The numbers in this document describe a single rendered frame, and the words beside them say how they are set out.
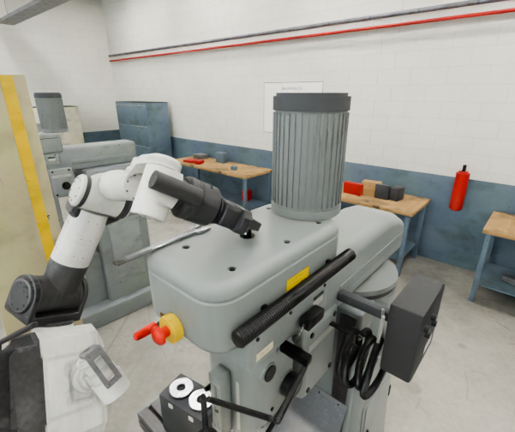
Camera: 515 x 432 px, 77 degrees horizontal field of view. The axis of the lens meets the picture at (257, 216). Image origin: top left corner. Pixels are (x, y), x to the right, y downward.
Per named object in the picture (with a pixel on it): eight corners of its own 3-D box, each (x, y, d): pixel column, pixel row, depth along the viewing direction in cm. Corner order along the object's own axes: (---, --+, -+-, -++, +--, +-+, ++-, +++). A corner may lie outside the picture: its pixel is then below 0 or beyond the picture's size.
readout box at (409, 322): (413, 387, 82) (429, 319, 74) (378, 369, 87) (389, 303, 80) (435, 345, 96) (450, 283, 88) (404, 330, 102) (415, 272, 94)
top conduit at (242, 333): (243, 352, 58) (243, 337, 57) (228, 341, 61) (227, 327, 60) (356, 261, 90) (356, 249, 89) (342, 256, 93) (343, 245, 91)
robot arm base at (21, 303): (-3, 329, 76) (28, 333, 72) (3, 273, 78) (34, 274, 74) (57, 320, 90) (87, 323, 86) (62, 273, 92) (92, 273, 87)
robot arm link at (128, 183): (175, 208, 62) (142, 205, 71) (188, 165, 64) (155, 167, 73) (145, 197, 58) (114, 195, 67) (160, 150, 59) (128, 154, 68)
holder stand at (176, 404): (206, 459, 119) (203, 420, 112) (163, 429, 130) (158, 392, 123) (225, 431, 129) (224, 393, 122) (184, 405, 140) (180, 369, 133)
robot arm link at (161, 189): (175, 227, 70) (123, 211, 63) (189, 181, 72) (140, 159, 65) (201, 231, 61) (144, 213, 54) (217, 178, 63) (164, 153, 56)
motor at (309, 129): (316, 227, 82) (326, 93, 71) (257, 210, 95) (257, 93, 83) (352, 207, 96) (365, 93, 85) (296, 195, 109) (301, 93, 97)
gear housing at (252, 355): (250, 377, 71) (250, 340, 67) (182, 327, 86) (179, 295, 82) (328, 306, 94) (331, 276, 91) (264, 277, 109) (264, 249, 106)
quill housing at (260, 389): (254, 457, 86) (254, 363, 74) (204, 410, 99) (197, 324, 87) (296, 408, 99) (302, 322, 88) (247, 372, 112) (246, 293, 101)
